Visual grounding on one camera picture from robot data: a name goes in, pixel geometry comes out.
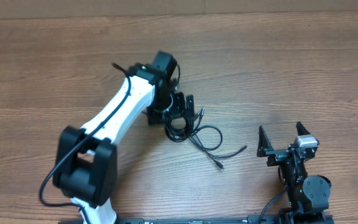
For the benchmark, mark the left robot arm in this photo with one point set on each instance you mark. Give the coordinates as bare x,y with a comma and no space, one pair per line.
86,164

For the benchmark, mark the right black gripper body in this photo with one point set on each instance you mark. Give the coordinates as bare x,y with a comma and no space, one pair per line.
276,155

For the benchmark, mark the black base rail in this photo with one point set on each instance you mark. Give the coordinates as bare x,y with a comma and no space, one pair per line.
251,219

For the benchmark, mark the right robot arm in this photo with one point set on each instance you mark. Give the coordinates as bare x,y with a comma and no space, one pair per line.
308,195

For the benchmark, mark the cardboard backdrop panel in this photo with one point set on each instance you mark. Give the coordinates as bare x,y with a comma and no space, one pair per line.
37,9

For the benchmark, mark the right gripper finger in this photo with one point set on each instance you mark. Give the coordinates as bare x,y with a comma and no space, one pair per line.
264,145
301,130

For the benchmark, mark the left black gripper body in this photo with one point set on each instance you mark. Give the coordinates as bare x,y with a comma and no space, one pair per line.
173,106

